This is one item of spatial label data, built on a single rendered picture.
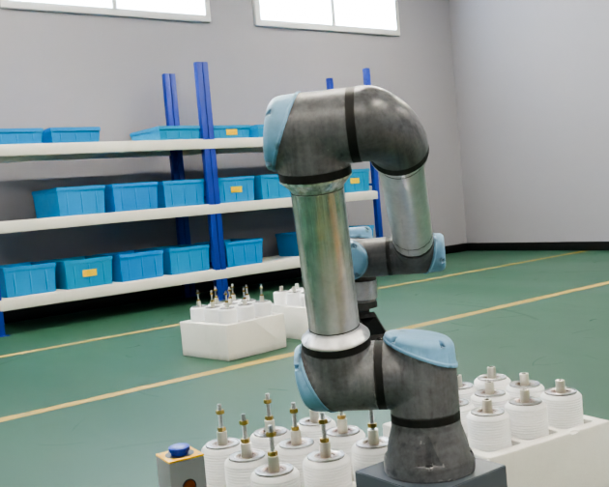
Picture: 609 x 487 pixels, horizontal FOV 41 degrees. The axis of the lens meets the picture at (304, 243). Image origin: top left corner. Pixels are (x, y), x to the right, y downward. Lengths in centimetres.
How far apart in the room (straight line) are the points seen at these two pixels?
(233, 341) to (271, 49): 455
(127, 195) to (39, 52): 144
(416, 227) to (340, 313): 23
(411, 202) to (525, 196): 787
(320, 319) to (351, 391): 13
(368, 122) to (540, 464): 103
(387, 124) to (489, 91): 831
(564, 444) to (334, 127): 107
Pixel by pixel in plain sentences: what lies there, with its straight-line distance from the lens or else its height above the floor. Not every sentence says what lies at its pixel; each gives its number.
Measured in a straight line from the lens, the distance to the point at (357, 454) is 174.
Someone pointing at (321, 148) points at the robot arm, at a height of 84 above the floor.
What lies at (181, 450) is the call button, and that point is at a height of 33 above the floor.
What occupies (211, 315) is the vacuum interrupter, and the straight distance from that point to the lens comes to 424.
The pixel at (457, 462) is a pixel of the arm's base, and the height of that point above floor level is 33.
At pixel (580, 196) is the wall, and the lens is 884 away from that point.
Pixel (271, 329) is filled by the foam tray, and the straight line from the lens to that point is 428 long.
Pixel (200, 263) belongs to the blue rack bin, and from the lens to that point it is 673.
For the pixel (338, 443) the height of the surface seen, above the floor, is 24.
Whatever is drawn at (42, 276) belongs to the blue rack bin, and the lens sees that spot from 618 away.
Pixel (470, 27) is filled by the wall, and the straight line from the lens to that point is 977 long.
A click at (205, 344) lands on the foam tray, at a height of 7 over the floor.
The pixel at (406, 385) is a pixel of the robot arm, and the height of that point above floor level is 46.
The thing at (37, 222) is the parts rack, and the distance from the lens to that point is 612.
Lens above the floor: 77
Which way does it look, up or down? 3 degrees down
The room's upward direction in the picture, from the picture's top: 5 degrees counter-clockwise
